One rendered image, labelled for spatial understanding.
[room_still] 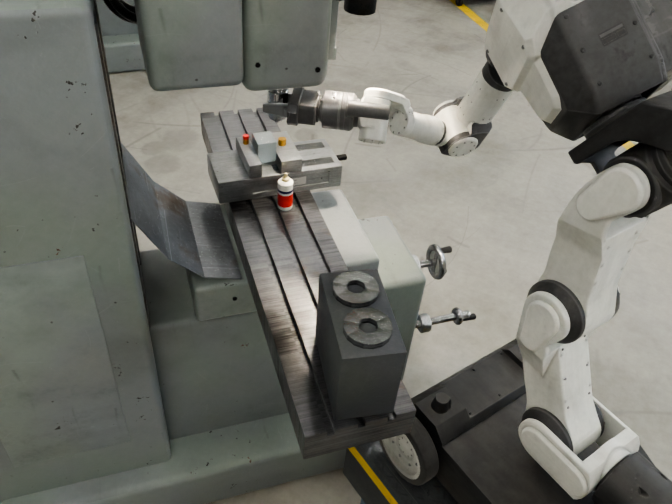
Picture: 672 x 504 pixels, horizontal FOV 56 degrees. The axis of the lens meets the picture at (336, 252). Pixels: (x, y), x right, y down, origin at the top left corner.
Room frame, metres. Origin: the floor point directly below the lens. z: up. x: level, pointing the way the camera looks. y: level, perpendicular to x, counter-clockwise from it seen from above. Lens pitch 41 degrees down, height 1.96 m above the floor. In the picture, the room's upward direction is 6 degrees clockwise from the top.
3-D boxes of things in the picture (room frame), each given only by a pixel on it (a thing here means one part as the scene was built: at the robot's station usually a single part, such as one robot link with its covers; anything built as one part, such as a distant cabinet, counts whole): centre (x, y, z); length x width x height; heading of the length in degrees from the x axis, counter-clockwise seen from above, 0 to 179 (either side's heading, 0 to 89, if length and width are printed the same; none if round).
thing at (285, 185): (1.36, 0.15, 0.97); 0.04 x 0.04 x 0.11
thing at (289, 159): (1.49, 0.17, 1.00); 0.15 x 0.06 x 0.04; 24
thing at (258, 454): (1.24, 0.40, 0.10); 1.20 x 0.60 x 0.20; 112
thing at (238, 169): (1.47, 0.20, 0.97); 0.35 x 0.15 x 0.11; 114
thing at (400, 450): (0.92, -0.24, 0.50); 0.20 x 0.05 x 0.20; 38
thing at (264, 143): (1.46, 0.22, 1.03); 0.06 x 0.05 x 0.06; 24
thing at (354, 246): (1.33, 0.17, 0.77); 0.50 x 0.35 x 0.12; 112
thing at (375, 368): (0.82, -0.06, 1.01); 0.22 x 0.12 x 0.20; 15
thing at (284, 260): (1.27, 0.15, 0.87); 1.24 x 0.23 x 0.08; 22
